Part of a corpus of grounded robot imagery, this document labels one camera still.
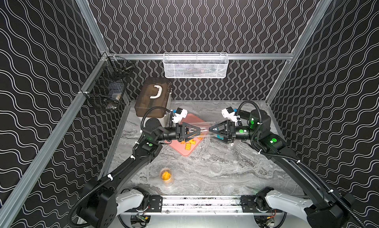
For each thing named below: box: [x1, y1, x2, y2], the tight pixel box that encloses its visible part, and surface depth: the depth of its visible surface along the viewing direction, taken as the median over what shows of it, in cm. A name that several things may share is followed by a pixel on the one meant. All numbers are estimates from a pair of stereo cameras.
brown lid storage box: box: [134, 77, 172, 127], surface depth 105 cm
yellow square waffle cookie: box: [185, 142, 191, 151], surface depth 97 cm
